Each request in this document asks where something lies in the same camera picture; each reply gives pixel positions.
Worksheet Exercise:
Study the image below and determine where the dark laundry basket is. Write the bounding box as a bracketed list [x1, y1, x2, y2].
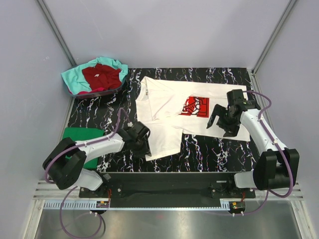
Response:
[64, 75, 127, 100]

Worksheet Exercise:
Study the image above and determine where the black marble table mat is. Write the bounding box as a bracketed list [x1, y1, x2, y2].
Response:
[67, 68, 259, 172]

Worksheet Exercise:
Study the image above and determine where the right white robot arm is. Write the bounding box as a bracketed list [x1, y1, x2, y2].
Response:
[207, 89, 300, 198]

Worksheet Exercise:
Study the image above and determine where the red t-shirt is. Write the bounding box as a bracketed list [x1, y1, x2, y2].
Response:
[82, 63, 122, 92]

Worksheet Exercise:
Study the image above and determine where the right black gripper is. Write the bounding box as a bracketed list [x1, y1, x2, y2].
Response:
[206, 104, 240, 137]

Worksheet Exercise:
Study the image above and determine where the pink garment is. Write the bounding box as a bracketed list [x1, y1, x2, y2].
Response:
[78, 88, 106, 95]

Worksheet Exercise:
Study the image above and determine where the aluminium frame rail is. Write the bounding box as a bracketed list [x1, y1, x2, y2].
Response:
[32, 181, 87, 199]

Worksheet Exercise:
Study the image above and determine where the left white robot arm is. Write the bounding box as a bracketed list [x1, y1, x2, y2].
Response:
[42, 121, 152, 197]

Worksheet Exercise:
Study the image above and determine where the teal t-shirt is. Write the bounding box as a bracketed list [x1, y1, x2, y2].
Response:
[61, 57, 128, 95]

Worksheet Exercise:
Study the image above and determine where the white printed t-shirt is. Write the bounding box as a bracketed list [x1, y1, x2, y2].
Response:
[136, 77, 247, 161]

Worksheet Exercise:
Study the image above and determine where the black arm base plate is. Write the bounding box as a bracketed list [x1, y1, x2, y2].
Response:
[48, 171, 256, 209]

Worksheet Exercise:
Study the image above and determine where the folded green t-shirt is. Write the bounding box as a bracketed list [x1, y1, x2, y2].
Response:
[62, 127, 104, 169]

